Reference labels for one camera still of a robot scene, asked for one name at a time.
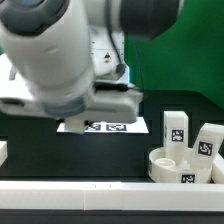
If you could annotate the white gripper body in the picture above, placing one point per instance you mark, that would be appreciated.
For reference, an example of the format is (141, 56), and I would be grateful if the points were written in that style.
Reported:
(120, 106)

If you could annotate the white round stool seat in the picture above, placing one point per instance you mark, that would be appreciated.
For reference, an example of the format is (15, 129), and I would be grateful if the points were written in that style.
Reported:
(165, 170)

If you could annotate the white barrier wall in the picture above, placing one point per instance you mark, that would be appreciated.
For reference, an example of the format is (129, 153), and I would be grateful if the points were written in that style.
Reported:
(218, 170)
(3, 152)
(120, 196)

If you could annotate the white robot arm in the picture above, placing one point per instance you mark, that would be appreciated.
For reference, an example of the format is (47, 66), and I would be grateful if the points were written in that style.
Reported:
(61, 58)

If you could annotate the white right barrier wall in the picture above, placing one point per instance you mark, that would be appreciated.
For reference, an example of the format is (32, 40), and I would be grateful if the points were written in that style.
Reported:
(218, 170)

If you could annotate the white left barrier wall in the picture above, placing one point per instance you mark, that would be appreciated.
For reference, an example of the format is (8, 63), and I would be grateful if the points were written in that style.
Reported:
(3, 152)

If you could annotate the white marker sheet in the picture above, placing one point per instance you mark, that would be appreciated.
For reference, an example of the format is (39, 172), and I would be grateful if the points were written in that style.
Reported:
(104, 127)

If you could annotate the white front barrier wall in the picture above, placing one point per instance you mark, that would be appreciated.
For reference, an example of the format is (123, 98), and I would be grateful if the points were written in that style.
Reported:
(120, 196)

